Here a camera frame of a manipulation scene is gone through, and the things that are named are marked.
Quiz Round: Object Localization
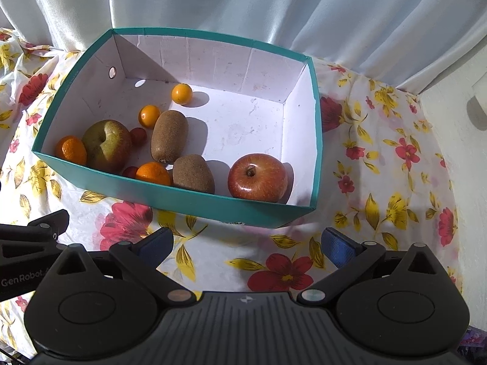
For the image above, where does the teal cardboard box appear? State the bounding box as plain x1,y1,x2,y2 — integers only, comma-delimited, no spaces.
31,27,324,229

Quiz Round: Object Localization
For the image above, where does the white curtain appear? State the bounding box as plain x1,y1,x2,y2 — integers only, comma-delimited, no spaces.
0,0,487,96

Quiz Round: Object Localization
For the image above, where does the green red apple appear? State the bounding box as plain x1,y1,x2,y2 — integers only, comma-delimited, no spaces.
82,120,133,173

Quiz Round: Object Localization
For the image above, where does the brown kiwi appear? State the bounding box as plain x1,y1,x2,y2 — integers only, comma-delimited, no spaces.
172,154,215,194
151,110,189,164

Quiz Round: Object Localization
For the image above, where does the small orange kumquat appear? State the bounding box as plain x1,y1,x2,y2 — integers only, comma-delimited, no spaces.
171,84,193,105
138,105,161,129

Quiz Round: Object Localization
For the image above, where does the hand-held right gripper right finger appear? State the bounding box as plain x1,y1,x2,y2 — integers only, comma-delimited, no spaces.
297,227,440,305

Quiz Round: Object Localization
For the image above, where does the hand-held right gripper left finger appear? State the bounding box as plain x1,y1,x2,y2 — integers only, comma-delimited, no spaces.
53,227,197,305

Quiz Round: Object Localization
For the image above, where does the orange mandarin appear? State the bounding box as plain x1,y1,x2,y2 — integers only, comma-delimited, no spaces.
55,136,88,166
135,162,173,187

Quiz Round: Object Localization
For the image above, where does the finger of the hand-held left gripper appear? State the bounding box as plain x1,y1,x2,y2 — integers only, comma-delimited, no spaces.
0,209,70,242

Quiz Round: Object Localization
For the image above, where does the floral bed sheet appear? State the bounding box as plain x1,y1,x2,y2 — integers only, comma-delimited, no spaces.
0,26,469,362

